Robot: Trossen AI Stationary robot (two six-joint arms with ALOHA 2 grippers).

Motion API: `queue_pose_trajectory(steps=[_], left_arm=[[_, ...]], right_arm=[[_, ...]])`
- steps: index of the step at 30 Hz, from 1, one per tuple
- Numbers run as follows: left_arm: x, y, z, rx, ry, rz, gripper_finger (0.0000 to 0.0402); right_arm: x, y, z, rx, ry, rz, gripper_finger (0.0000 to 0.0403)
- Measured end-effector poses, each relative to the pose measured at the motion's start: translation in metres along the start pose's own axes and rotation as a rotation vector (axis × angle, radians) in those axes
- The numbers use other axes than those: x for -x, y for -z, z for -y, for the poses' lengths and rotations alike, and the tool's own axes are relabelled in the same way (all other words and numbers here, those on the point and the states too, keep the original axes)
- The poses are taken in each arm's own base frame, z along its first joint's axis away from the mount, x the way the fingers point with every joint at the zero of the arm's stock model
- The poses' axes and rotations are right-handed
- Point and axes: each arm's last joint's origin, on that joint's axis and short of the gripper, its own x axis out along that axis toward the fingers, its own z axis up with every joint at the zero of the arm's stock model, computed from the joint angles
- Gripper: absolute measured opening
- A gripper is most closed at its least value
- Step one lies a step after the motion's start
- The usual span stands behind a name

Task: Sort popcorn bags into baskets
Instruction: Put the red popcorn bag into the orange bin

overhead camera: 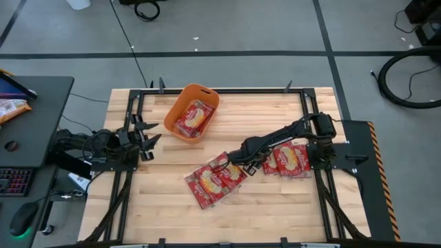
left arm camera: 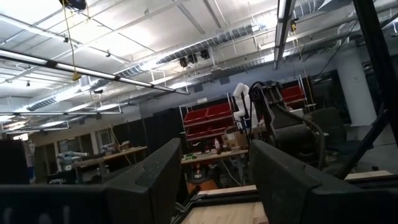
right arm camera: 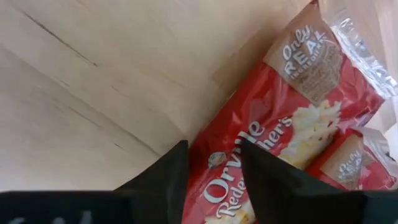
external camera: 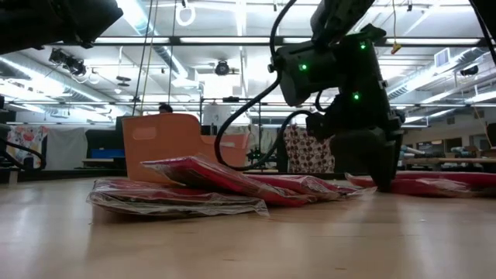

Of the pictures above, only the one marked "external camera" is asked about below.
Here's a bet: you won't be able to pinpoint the white hanging ring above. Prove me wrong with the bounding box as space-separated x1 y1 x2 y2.
174 2 197 28

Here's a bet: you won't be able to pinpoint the black overhead beam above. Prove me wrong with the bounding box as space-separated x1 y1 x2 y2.
88 36 486 46

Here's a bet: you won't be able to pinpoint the black ceiling lamp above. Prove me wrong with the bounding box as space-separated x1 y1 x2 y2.
214 59 231 77

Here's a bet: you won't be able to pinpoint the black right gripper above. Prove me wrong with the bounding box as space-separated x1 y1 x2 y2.
305 83 406 193

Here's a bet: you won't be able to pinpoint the black truss spotlights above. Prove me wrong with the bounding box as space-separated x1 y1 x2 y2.
48 47 88 77

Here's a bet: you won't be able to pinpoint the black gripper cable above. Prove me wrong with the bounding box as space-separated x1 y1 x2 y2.
214 0 323 172

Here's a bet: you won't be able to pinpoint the red dotted cloth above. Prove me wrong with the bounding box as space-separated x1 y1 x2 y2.
284 124 336 174

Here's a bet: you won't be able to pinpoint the yellow hanging tag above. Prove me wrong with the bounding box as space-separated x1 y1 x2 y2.
390 0 403 56

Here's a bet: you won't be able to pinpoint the floral patterned cloth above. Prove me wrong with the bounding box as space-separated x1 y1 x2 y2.
6 125 50 170

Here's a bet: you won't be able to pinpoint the red popcorn bag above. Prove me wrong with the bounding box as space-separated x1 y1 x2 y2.
86 177 270 218
247 174 377 201
344 170 496 199
140 154 319 207

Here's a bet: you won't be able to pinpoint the orange plastic basket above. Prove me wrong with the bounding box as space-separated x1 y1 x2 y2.
122 113 250 184

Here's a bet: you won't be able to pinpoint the black looped cable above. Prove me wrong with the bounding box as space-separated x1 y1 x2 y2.
0 137 48 172

